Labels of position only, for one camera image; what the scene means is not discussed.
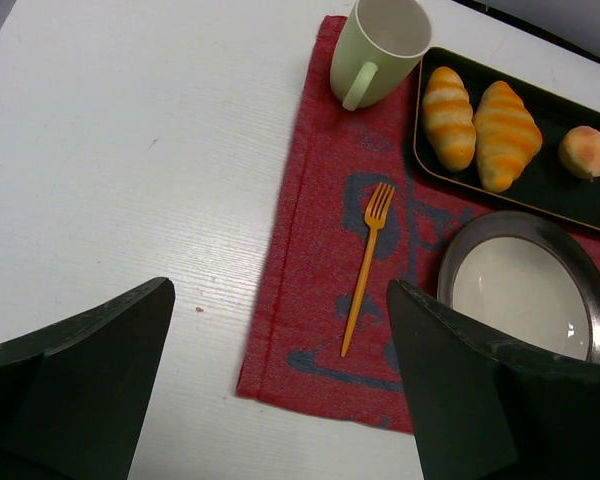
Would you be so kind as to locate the orange plastic fork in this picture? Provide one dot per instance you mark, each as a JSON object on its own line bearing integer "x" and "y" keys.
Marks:
{"x": 375, "y": 218}

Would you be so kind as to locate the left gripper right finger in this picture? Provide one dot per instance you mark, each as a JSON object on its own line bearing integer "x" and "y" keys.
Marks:
{"x": 485, "y": 405}

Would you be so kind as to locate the pale green mug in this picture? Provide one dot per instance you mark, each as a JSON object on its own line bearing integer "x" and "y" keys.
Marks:
{"x": 378, "y": 47}

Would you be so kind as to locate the dark rimmed white plate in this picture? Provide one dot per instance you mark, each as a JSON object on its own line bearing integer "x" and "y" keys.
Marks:
{"x": 528, "y": 278}

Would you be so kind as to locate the striped croissant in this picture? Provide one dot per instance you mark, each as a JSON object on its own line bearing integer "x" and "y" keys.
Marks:
{"x": 507, "y": 137}
{"x": 447, "y": 119}

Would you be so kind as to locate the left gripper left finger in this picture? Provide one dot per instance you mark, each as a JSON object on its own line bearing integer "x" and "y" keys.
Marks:
{"x": 73, "y": 395}

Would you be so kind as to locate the left striped croissant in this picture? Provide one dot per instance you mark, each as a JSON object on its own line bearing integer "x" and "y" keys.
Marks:
{"x": 447, "y": 119}

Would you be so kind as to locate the black rectangular tray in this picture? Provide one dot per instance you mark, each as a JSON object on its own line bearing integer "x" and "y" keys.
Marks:
{"x": 545, "y": 185}

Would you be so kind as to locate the upper round bread bun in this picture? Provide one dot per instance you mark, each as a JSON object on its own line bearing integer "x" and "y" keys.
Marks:
{"x": 579, "y": 152}

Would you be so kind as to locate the red patterned placemat cloth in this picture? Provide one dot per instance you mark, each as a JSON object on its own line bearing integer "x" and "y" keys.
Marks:
{"x": 337, "y": 159}

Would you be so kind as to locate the right striped croissant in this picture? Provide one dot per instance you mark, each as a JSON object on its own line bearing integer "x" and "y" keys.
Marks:
{"x": 507, "y": 137}

